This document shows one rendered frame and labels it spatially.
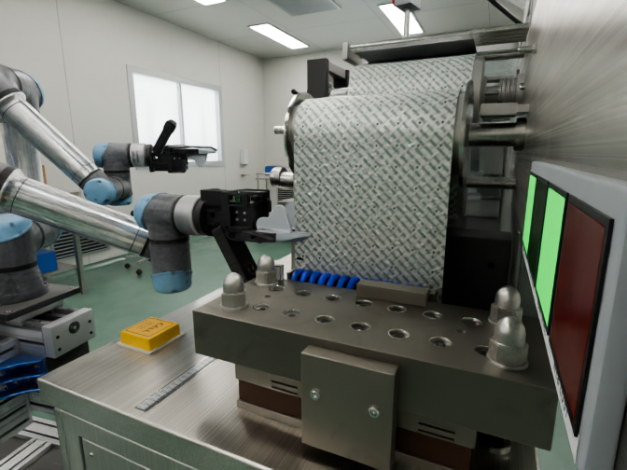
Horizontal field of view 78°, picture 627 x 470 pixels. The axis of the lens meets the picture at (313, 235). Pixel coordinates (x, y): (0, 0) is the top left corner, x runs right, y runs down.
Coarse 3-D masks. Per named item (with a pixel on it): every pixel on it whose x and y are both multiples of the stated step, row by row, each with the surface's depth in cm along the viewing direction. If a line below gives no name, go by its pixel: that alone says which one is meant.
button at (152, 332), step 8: (144, 320) 71; (152, 320) 71; (160, 320) 71; (128, 328) 67; (136, 328) 67; (144, 328) 67; (152, 328) 67; (160, 328) 67; (168, 328) 68; (176, 328) 69; (120, 336) 67; (128, 336) 66; (136, 336) 65; (144, 336) 65; (152, 336) 65; (160, 336) 66; (168, 336) 68; (128, 344) 66; (136, 344) 65; (144, 344) 64; (152, 344) 64; (160, 344) 66
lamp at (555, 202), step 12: (552, 192) 17; (552, 204) 17; (552, 216) 16; (552, 228) 16; (552, 240) 16; (540, 252) 19; (552, 252) 15; (540, 264) 19; (552, 264) 15; (540, 276) 18; (552, 276) 15; (540, 288) 18; (540, 300) 17
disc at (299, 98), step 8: (296, 96) 61; (304, 96) 64; (312, 96) 66; (296, 104) 61; (288, 112) 60; (288, 120) 60; (288, 128) 60; (288, 136) 60; (288, 144) 60; (288, 152) 61; (288, 160) 61
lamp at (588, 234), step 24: (576, 216) 12; (576, 240) 11; (600, 240) 9; (576, 264) 11; (576, 288) 11; (576, 312) 11; (552, 336) 14; (576, 336) 10; (576, 360) 10; (576, 384) 10; (576, 408) 10
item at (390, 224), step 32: (320, 192) 60; (352, 192) 58; (384, 192) 56; (416, 192) 54; (448, 192) 52; (320, 224) 61; (352, 224) 59; (384, 224) 57; (416, 224) 55; (320, 256) 62; (352, 256) 60; (384, 256) 57; (416, 256) 55
